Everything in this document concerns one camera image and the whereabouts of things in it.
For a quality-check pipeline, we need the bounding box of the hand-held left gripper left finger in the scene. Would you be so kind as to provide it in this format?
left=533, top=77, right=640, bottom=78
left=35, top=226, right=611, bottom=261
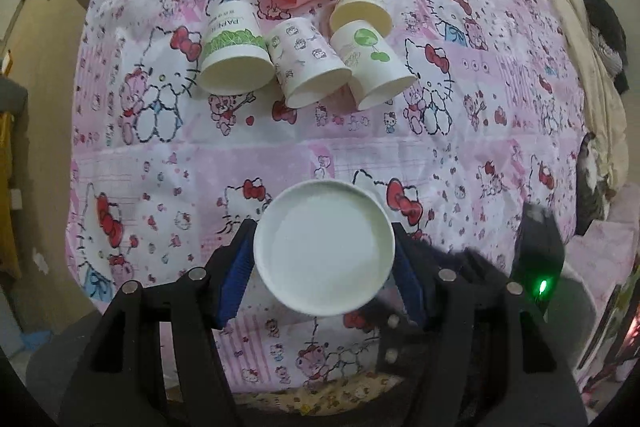
left=59, top=219, right=258, bottom=427

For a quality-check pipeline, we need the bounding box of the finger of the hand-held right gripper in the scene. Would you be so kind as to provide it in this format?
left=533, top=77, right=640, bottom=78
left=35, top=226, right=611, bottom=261
left=376, top=307, right=431, bottom=381
left=417, top=243, right=521, bottom=289

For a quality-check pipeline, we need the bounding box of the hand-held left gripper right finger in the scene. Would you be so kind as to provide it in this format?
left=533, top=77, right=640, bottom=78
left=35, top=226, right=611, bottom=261
left=391, top=223, right=589, bottom=427

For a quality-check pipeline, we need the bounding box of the plain white paper cup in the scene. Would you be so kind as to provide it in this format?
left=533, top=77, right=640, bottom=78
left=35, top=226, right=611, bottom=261
left=252, top=179, right=397, bottom=318

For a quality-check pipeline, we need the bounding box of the white cup with green leaf band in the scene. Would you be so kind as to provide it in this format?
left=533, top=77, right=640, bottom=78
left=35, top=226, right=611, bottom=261
left=199, top=1, right=275, bottom=96

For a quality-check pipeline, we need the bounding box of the white cup with small cartoon print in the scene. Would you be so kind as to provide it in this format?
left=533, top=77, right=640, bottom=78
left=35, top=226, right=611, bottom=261
left=265, top=18, right=353, bottom=108

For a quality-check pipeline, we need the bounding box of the white cup with green fruit print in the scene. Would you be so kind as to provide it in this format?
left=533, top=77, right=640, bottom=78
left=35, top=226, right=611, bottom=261
left=330, top=20, right=417, bottom=112

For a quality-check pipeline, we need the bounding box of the cream yellow-patterned paper cup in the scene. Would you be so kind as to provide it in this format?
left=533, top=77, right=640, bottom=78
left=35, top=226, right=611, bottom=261
left=328, top=0, right=393, bottom=38

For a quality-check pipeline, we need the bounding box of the pink patterned cloth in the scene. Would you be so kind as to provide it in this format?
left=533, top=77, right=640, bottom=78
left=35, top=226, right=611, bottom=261
left=567, top=216, right=640, bottom=275

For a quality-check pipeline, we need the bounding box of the yellow printed cloth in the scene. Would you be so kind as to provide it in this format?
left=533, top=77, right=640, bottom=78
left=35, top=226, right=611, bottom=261
left=267, top=374, right=403, bottom=414

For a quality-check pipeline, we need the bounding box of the dark striped cloth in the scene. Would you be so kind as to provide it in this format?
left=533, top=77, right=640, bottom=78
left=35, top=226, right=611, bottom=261
left=575, top=132, right=615, bottom=235

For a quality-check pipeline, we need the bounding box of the pink cartoon printed blanket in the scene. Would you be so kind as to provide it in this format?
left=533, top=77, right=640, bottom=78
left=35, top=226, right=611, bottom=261
left=70, top=0, right=588, bottom=400

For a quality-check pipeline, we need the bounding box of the cream quilt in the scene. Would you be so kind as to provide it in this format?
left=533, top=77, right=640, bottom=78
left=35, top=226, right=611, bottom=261
left=467, top=0, right=629, bottom=190

